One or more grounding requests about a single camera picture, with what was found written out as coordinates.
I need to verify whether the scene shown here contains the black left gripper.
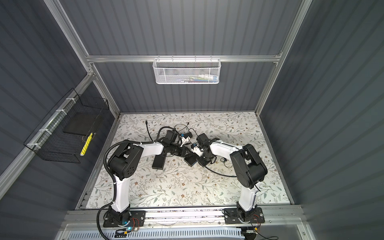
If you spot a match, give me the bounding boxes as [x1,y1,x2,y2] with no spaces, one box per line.
[170,144,194,158]

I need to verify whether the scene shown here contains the black network switch box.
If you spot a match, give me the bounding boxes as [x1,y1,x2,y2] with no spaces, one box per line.
[184,153,199,167]

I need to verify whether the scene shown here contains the long black cable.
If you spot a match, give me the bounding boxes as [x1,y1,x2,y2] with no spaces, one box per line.
[144,119,238,178]

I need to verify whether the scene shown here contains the black power adapter with cable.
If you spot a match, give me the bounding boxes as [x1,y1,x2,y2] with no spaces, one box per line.
[220,158,233,169]

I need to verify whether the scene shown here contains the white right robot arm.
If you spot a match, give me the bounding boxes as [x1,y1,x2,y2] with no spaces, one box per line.
[197,134,268,223]

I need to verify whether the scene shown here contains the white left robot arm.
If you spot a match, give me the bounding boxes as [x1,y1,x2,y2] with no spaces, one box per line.
[96,126,193,240]

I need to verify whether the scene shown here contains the long black power brick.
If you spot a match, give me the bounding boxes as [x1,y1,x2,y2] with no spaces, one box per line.
[152,153,167,170]

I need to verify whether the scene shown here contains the items in white basket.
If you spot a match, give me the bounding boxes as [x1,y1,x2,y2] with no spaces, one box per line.
[177,74,219,84]

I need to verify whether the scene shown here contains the yellow striped tool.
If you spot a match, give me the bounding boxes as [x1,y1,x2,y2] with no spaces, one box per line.
[80,133,94,157]

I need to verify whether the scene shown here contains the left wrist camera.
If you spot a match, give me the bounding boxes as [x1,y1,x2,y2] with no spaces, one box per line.
[179,132,193,147]

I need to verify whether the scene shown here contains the small black adapter with cable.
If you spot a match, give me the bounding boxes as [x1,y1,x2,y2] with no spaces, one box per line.
[174,123,193,138]

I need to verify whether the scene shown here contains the white wire mesh basket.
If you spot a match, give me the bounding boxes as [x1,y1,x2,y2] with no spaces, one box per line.
[153,58,222,85]

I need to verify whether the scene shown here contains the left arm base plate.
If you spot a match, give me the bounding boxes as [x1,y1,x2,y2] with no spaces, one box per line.
[103,210,147,228]

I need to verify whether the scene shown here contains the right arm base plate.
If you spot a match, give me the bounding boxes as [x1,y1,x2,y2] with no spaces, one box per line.
[222,207,265,225]

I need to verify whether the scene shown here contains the black wire wall basket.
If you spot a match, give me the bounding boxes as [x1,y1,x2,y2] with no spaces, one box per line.
[24,90,110,164]

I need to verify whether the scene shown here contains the white slotted cable duct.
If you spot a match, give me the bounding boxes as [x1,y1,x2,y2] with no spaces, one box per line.
[67,227,245,240]

